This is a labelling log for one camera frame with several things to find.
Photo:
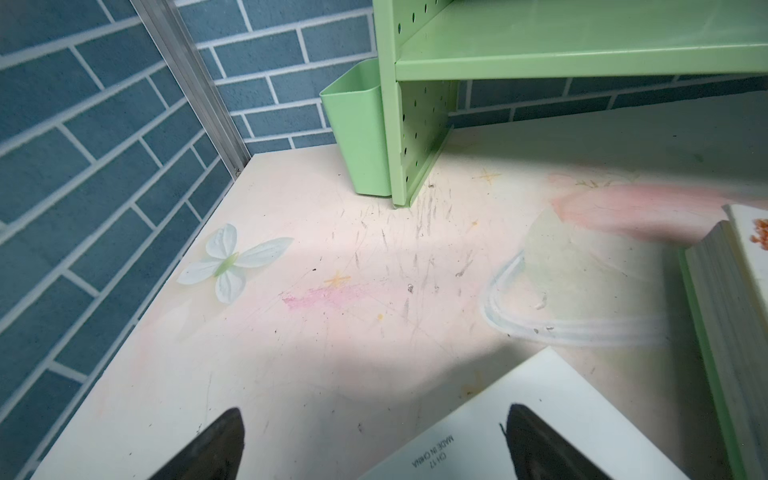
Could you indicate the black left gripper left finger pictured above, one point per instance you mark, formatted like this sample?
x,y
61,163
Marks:
x,y
215,453

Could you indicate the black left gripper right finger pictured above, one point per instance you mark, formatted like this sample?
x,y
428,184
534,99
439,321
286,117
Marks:
x,y
538,451

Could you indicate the white paperback book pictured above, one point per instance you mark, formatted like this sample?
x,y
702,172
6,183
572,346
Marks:
x,y
469,443

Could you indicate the green nature encyclopedia book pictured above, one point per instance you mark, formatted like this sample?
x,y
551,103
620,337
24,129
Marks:
x,y
725,278

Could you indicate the green plastic side bin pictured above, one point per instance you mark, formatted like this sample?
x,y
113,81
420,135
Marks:
x,y
353,104

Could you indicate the green metal bookshelf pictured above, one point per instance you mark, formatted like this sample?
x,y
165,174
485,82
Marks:
x,y
427,48

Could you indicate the left aluminium corner post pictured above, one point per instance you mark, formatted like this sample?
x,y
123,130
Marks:
x,y
165,26

